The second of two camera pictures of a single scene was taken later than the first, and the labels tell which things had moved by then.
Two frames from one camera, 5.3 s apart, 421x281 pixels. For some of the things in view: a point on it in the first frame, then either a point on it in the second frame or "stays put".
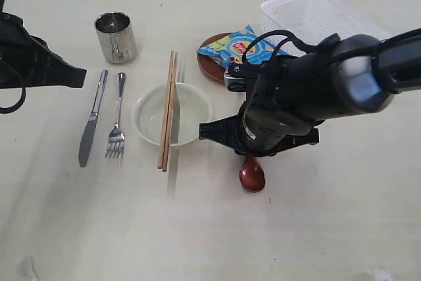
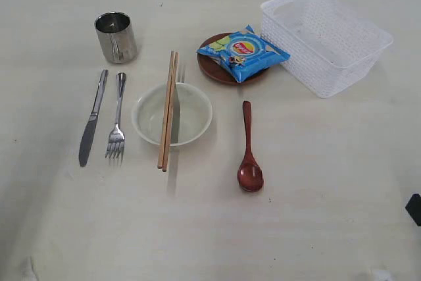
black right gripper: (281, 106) → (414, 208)
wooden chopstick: (166, 107) stays put
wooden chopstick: (170, 112) stays put
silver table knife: (90, 127) stays put
